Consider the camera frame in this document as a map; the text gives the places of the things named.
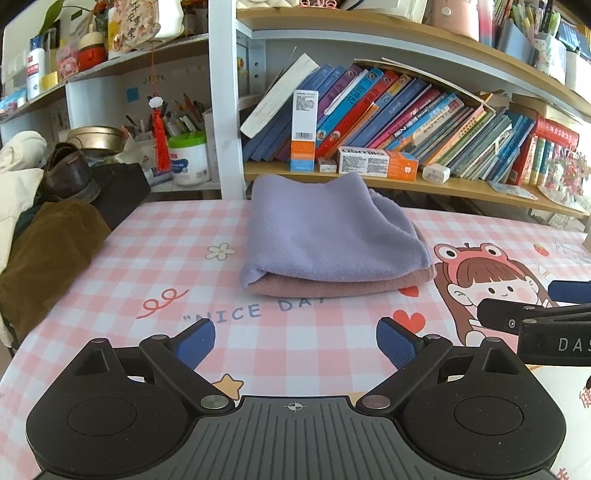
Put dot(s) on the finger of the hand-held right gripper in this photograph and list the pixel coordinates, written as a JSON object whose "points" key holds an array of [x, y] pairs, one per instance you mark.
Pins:
{"points": [[570, 291], [501, 314]]}

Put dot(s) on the white bottle with red label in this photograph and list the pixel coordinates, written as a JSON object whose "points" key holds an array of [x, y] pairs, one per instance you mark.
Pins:
{"points": [[35, 74]]}

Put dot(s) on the green plant leaf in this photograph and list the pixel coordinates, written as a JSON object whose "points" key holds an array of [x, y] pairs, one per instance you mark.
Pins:
{"points": [[53, 14]]}

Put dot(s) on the white tub with green lid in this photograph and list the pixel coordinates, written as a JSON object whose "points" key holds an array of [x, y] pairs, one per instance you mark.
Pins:
{"points": [[188, 161]]}

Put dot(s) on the blue sticky note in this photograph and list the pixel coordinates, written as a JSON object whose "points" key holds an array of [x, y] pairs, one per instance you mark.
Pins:
{"points": [[132, 93]]}

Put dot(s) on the flat white orange box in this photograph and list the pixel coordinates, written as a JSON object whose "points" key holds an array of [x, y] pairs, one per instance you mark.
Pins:
{"points": [[376, 161]]}

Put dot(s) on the brown cloth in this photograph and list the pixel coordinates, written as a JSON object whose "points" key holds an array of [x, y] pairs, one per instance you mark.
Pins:
{"points": [[46, 258]]}

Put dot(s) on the white jar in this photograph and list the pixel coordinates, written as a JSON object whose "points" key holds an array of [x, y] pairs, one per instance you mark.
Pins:
{"points": [[171, 18]]}

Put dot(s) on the lilac towel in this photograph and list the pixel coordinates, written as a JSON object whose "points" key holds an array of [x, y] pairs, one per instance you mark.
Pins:
{"points": [[323, 230]]}

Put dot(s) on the cream white jacket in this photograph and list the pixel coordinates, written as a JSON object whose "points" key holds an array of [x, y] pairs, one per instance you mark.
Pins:
{"points": [[18, 161]]}

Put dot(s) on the pink checked printed tablecloth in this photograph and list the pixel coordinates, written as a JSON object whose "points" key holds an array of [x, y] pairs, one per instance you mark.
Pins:
{"points": [[184, 277]]}

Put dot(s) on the row of colourful books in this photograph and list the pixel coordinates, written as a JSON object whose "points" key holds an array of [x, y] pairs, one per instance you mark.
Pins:
{"points": [[415, 115]]}

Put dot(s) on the round metal tin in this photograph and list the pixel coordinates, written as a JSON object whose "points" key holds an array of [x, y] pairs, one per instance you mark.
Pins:
{"points": [[94, 137]]}

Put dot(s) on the decorative paper plaque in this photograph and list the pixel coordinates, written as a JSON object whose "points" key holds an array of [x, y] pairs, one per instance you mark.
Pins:
{"points": [[134, 23]]}

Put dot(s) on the black box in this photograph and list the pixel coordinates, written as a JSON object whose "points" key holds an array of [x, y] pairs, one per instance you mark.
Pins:
{"points": [[122, 189]]}

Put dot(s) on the brown leather shoe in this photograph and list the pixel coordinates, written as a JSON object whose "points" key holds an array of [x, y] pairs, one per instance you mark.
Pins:
{"points": [[67, 173]]}

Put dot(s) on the bunch of pens and pencils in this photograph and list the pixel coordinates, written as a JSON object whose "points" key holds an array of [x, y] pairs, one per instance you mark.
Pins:
{"points": [[180, 117]]}

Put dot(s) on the white pen holder with pens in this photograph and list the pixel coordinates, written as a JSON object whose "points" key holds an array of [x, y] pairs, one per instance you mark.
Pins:
{"points": [[549, 55]]}

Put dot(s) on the red knot tassel ornament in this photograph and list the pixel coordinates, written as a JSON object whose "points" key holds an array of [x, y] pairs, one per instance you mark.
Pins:
{"points": [[160, 134]]}

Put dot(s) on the pink round device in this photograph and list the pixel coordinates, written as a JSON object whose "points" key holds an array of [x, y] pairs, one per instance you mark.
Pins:
{"points": [[455, 18]]}

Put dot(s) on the flower patterned paper packet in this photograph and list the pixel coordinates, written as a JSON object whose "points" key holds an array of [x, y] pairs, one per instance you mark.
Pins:
{"points": [[568, 177]]}

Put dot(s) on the white and wooden bookshelf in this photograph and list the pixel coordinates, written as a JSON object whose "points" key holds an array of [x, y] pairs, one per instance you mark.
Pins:
{"points": [[226, 115]]}

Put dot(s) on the tall white orange box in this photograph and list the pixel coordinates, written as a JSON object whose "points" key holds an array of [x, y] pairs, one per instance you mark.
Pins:
{"points": [[304, 129]]}

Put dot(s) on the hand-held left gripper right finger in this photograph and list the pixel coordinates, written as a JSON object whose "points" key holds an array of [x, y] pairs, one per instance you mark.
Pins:
{"points": [[395, 346]]}

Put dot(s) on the white charger plug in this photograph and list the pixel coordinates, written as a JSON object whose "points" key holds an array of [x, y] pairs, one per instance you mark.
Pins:
{"points": [[436, 174]]}

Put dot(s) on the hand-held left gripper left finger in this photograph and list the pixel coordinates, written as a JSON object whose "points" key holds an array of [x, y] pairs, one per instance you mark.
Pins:
{"points": [[196, 342]]}

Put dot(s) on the light blue leaflet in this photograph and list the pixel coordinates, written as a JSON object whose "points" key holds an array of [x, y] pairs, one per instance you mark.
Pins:
{"points": [[512, 190]]}

